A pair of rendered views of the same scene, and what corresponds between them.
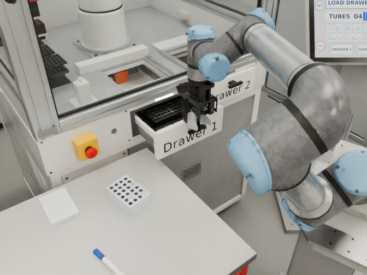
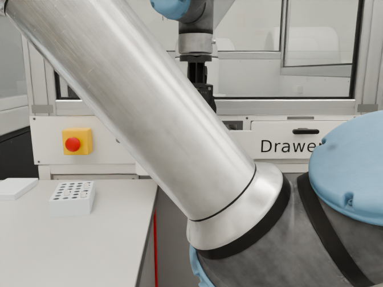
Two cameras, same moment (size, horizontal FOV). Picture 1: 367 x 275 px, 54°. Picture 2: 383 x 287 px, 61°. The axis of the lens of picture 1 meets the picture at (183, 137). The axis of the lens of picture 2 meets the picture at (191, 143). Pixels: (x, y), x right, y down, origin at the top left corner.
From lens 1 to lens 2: 81 cm
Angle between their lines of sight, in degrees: 40
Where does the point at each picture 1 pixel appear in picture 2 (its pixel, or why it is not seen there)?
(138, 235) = (24, 235)
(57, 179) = (46, 174)
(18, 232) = not seen: outside the picture
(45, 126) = (40, 101)
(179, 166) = not seen: hidden behind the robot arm
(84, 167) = (81, 176)
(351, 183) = (339, 175)
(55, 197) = (18, 181)
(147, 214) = (66, 222)
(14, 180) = not seen: hidden behind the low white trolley
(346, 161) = (348, 130)
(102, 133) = (104, 136)
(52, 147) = (44, 128)
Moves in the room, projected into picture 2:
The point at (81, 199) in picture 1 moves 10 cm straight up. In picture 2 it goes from (37, 192) to (33, 155)
